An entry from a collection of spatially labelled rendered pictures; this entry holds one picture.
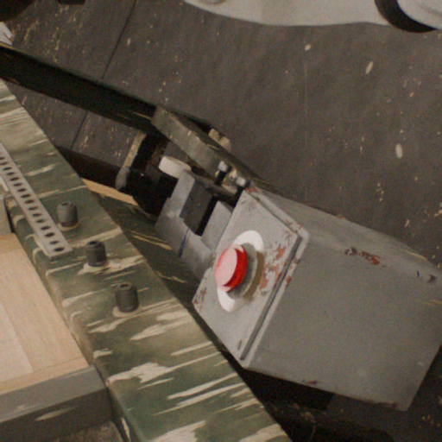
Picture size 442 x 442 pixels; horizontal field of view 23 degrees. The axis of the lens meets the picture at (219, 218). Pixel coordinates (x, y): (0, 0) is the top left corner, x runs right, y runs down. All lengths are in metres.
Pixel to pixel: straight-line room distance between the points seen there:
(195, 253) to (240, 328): 0.52
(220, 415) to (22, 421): 0.21
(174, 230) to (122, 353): 0.34
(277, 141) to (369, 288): 1.95
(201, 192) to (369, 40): 1.32
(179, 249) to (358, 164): 1.11
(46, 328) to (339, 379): 0.49
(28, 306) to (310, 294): 0.57
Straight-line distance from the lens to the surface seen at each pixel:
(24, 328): 1.31
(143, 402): 1.07
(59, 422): 1.13
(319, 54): 2.79
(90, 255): 1.33
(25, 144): 1.80
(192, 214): 1.37
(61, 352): 1.24
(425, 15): 1.37
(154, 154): 3.17
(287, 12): 1.32
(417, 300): 0.91
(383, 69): 2.54
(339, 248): 0.85
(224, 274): 0.88
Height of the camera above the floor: 1.37
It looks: 28 degrees down
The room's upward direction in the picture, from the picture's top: 71 degrees counter-clockwise
